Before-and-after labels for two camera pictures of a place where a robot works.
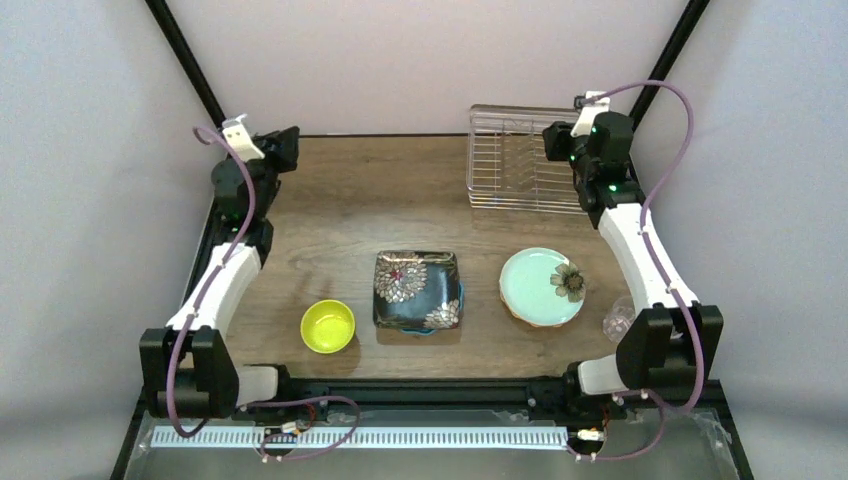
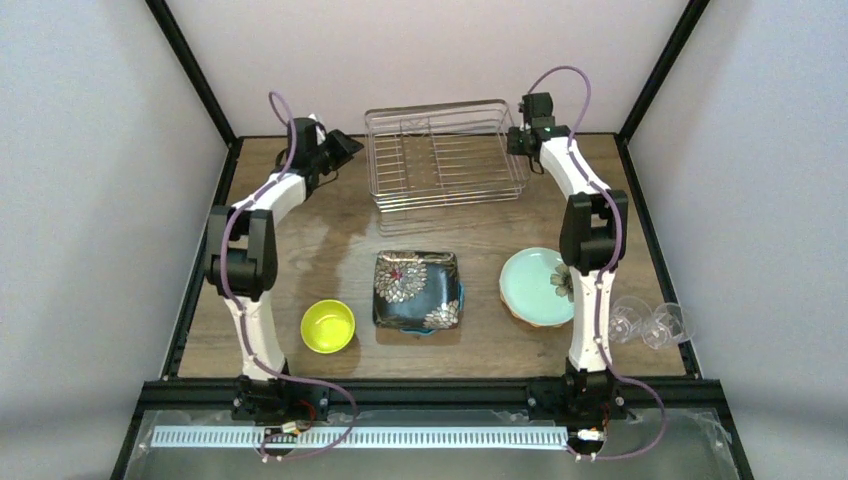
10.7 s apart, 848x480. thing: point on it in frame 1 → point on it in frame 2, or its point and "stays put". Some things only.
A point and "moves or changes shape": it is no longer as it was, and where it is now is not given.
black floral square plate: (416, 289) stays put
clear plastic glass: (620, 318) stays put
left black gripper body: (287, 144) → (338, 147)
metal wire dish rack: (507, 166) moves or changes shape
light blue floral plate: (542, 286) stays put
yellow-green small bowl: (328, 326) stays put
